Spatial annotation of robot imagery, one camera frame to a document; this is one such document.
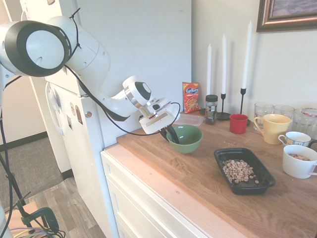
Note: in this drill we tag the round fridge magnet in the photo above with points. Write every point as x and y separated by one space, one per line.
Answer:
72 108

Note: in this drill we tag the red mug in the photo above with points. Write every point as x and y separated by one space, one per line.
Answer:
238 124

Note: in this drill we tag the round metal fridge knob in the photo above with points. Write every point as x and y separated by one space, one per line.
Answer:
88 114

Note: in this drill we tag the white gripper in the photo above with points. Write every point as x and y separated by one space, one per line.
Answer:
156 122

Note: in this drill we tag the green metal clamp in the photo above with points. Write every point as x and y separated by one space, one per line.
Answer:
47 218

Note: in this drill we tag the white refrigerator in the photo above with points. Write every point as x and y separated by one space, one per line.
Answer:
138 49

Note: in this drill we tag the green ceramic bowl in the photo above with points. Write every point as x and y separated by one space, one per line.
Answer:
189 143

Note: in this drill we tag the white patterned teacup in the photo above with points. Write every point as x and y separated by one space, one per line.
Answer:
296 138

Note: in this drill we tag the black plastic tray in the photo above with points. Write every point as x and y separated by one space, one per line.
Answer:
262 184

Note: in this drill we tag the yellow mug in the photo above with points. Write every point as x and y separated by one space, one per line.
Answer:
275 131

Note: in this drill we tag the spice jar black lid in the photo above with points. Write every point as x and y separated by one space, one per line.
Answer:
211 111

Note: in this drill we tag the black camera stand pole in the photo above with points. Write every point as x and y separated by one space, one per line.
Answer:
10 173

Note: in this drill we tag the clear drinking glass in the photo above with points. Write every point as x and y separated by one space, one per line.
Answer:
263 109
284 110

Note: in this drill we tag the round oat cereal pile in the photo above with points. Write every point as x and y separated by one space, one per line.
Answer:
239 171

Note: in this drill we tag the white drawer cabinet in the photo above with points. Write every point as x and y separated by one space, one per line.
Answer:
138 196

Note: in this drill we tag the rectangular fridge magnet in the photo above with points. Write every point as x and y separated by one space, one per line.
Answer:
69 122

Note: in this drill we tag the dark red fridge magnet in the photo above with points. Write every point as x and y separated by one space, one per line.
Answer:
78 114

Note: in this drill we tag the clear drinking glasses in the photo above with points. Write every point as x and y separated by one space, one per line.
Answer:
305 121

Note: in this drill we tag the orange snack bag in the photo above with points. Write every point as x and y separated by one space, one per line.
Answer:
191 98

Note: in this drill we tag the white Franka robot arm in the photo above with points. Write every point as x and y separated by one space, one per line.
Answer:
86 57

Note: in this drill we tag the large white mug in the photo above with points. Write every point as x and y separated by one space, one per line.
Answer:
297 168

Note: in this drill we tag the cereal inside white mug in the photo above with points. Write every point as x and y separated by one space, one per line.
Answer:
298 157

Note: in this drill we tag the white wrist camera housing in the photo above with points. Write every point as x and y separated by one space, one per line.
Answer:
163 105

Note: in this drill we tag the white taper candle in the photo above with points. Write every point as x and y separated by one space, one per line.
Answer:
209 69
224 64
246 54

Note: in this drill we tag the wood framed picture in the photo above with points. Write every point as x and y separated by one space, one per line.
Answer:
287 15

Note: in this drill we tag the clear plastic lid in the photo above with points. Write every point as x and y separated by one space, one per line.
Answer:
190 120

